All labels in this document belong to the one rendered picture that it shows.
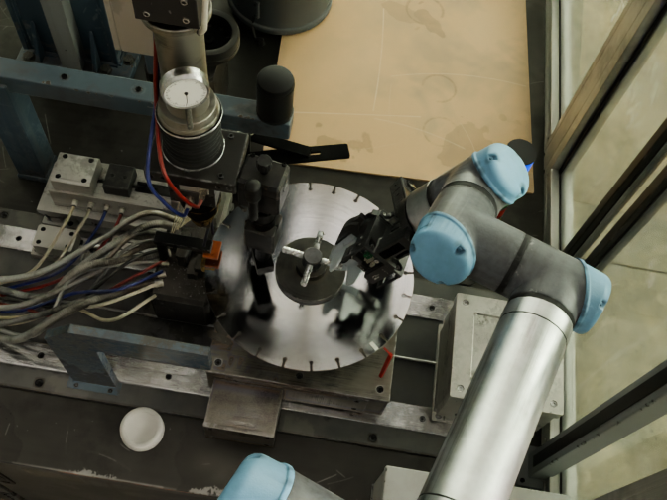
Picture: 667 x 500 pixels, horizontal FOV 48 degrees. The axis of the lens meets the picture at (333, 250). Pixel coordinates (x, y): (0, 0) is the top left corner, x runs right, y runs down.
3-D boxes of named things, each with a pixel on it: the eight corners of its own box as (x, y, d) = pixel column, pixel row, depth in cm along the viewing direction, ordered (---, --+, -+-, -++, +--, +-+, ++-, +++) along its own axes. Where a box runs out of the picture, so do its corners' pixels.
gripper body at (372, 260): (336, 260, 104) (394, 226, 96) (354, 217, 110) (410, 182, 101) (375, 292, 107) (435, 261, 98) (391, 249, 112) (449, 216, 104)
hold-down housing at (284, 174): (287, 232, 107) (293, 151, 89) (276, 260, 105) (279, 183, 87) (250, 220, 107) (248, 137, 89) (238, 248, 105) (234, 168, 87)
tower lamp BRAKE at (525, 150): (530, 153, 110) (537, 141, 108) (529, 179, 108) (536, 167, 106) (500, 148, 110) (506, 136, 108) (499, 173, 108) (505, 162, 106)
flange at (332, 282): (266, 249, 119) (267, 241, 117) (333, 232, 122) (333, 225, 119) (287, 311, 115) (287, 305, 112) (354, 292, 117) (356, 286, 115)
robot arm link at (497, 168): (480, 162, 85) (501, 125, 91) (415, 201, 93) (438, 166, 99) (523, 211, 87) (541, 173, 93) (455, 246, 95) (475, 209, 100)
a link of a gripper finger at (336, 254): (306, 277, 112) (343, 254, 105) (319, 248, 116) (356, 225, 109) (322, 289, 113) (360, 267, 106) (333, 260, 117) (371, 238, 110)
